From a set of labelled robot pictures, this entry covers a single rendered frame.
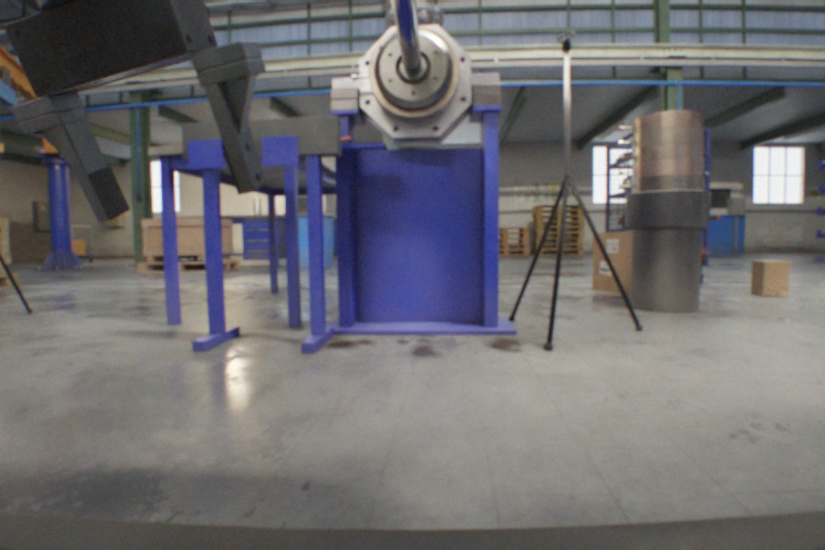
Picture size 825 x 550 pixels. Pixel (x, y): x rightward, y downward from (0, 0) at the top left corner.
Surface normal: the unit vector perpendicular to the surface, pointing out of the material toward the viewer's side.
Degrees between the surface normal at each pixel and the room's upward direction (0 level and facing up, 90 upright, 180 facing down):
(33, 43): 113
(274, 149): 90
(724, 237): 90
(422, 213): 90
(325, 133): 90
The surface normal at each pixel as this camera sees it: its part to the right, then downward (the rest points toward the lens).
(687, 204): -0.11, 0.08
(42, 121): -0.07, 0.47
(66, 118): 0.98, -0.13
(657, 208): -0.64, 0.07
